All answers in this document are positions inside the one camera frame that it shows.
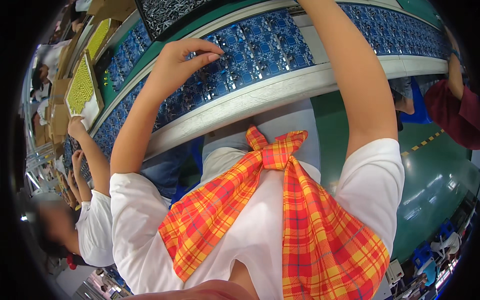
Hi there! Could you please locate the person's left hand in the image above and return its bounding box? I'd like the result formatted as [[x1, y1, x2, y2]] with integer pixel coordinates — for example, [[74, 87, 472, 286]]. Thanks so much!
[[149, 37, 225, 99]]

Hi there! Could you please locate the row of blue circuit boards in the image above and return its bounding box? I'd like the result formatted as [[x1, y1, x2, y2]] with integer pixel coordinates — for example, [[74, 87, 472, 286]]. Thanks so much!
[[106, 20, 152, 92], [63, 4, 451, 182]]

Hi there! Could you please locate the tray of black components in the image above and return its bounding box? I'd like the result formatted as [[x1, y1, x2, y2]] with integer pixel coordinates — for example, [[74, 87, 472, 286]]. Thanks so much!
[[136, 0, 214, 40]]

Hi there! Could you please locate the tray of yellow components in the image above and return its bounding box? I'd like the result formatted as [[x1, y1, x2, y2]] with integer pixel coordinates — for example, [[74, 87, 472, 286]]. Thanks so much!
[[64, 52, 105, 130], [84, 18, 112, 62]]

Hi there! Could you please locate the brown cardboard sheet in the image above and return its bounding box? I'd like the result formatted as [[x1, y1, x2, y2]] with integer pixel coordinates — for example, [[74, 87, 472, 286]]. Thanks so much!
[[87, 0, 138, 25]]

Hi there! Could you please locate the blue stool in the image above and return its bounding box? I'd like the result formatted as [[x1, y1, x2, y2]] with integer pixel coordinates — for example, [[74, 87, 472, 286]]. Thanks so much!
[[399, 77, 434, 125], [170, 136, 205, 206]]

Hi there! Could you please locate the heap of cardboard boxes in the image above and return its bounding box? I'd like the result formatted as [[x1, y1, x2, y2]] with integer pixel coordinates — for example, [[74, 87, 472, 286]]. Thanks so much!
[[33, 78, 73, 148]]

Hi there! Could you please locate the person's body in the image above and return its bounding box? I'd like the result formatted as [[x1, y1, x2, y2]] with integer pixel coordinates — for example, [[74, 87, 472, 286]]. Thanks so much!
[[109, 125, 406, 300]]

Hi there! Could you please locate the white box device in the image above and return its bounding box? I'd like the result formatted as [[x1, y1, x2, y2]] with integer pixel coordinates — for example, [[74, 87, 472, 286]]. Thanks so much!
[[385, 259, 405, 286]]

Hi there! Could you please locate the blue chair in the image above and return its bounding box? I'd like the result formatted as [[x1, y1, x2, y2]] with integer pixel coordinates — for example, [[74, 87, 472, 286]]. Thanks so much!
[[412, 242, 436, 270]]

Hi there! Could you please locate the white conveyor frame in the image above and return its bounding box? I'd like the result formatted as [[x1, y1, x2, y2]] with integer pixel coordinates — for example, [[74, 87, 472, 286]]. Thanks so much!
[[142, 55, 451, 161]]

